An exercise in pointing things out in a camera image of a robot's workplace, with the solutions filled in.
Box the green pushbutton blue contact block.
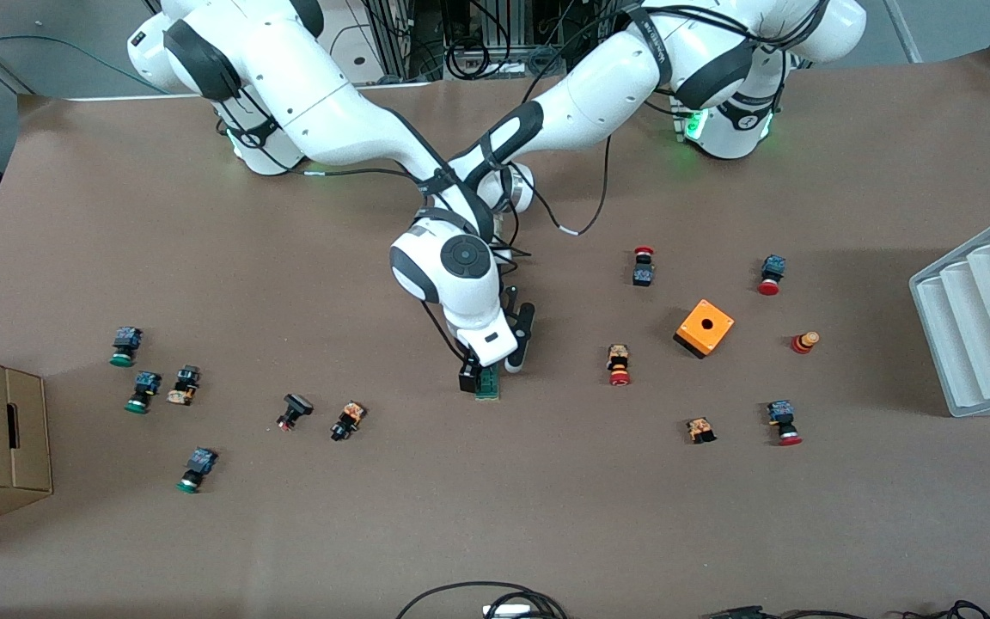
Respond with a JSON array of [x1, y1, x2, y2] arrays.
[[125, 371, 162, 414], [110, 327, 144, 368], [176, 447, 219, 494]]

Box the white mounting plate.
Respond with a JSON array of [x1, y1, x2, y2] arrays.
[[315, 0, 440, 102]]

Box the white ridged tray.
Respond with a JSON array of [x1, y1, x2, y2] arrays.
[[908, 205, 990, 419]]

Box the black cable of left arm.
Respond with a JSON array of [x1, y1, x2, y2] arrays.
[[508, 129, 614, 259]]

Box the black square-head switch red tip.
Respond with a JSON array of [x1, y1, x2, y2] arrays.
[[277, 393, 315, 432]]

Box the orange button enclosure box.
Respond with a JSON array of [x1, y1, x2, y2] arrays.
[[674, 298, 735, 359]]

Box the black looped cable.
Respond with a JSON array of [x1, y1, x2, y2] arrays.
[[396, 581, 569, 619]]

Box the black equipment rack with cables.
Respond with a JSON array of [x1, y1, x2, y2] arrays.
[[362, 0, 659, 81]]

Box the black cable bundle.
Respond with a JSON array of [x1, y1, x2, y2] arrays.
[[701, 600, 990, 619]]

